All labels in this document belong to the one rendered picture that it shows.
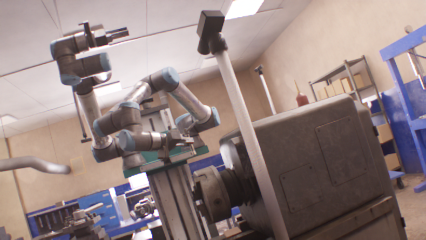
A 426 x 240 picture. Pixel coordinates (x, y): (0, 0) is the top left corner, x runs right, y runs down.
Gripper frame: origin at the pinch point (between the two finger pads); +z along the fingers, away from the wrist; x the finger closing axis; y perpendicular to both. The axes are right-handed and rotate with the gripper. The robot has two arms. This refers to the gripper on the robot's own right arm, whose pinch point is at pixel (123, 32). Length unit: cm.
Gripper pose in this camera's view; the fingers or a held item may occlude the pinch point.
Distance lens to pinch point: 147.9
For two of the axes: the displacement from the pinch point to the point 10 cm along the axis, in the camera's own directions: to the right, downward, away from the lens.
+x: 3.4, 5.0, -8.0
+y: 1.2, 8.2, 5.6
